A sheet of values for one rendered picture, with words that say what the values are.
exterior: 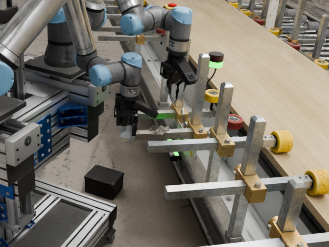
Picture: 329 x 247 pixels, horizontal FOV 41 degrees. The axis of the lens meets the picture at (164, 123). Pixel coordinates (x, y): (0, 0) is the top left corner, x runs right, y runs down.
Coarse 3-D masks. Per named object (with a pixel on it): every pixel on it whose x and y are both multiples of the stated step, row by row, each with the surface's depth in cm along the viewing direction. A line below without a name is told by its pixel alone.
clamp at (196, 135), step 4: (188, 120) 184; (188, 124) 184; (196, 124) 182; (200, 124) 182; (192, 128) 179; (196, 128) 179; (204, 128) 179; (196, 132) 176; (204, 132) 176; (192, 136) 179; (196, 136) 176; (200, 136) 176; (204, 136) 176
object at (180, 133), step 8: (184, 128) 180; (208, 128) 182; (136, 136) 173; (144, 136) 174; (152, 136) 175; (160, 136) 176; (168, 136) 177; (176, 136) 178; (184, 136) 178; (208, 136) 181; (232, 136) 185
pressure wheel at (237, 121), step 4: (232, 116) 184; (236, 116) 183; (228, 120) 180; (232, 120) 180; (236, 120) 181; (240, 120) 180; (228, 124) 180; (232, 124) 179; (236, 124) 179; (240, 124) 180; (228, 128) 180; (232, 128) 180; (236, 128) 180; (240, 128) 181
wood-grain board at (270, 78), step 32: (160, 0) 356; (192, 0) 367; (224, 0) 377; (192, 32) 286; (224, 32) 292; (256, 32) 299; (224, 64) 239; (256, 64) 243; (288, 64) 248; (256, 96) 205; (288, 96) 208; (320, 96) 212; (288, 128) 179; (320, 128) 182; (288, 160) 157; (320, 160) 159
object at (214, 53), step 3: (213, 51) 172; (216, 51) 172; (213, 54) 169; (216, 54) 169; (219, 54) 169; (222, 54) 170; (216, 69) 173; (213, 75) 174; (210, 78) 175; (207, 84) 176
